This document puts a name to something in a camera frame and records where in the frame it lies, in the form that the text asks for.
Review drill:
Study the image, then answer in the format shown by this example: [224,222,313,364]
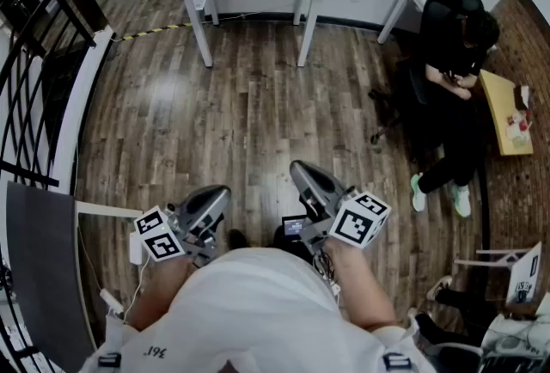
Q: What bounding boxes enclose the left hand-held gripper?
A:
[133,185,232,268]

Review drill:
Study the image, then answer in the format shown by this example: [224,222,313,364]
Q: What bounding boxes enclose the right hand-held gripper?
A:
[290,162,392,254]

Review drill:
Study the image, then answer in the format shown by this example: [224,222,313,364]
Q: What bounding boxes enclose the person's right forearm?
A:
[321,240,399,332]

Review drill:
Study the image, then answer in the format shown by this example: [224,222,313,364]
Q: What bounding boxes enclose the person's left forearm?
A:
[126,257,194,332]

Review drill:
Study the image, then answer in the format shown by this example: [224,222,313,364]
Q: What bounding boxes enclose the person's black shoe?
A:
[226,228,249,253]

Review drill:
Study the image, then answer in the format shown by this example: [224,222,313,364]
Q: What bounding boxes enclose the black device with screen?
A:
[281,216,309,242]

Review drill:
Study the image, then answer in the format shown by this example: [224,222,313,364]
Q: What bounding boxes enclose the person's black trousers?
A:
[272,224,310,260]

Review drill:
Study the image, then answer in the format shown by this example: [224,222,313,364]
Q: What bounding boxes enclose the white power adapter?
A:
[130,232,144,265]

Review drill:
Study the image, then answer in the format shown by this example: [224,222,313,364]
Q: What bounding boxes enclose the person's white t-shirt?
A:
[92,246,437,373]

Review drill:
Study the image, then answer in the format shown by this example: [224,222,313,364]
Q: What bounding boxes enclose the grey panel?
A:
[6,180,98,364]

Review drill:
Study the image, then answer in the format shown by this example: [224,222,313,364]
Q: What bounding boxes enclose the yellow black striped floor tape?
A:
[122,22,193,41]

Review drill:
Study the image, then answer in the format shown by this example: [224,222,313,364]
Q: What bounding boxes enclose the yellow low table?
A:
[479,69,535,156]

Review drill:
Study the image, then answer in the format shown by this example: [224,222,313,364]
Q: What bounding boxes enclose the red white food container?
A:
[504,108,534,147]

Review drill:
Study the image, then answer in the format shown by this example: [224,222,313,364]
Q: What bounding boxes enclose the white sign stand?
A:
[453,241,543,306]

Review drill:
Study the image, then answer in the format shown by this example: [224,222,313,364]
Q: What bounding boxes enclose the black stair railing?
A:
[0,0,98,190]

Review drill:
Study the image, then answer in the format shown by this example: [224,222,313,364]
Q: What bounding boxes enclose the black cable bundle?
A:
[312,250,343,295]

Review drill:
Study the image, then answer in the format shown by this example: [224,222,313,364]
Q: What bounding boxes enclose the white cable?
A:
[101,253,151,325]

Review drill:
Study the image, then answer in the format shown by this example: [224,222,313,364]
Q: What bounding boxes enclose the black strap buckle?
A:
[382,352,408,372]
[97,352,122,369]

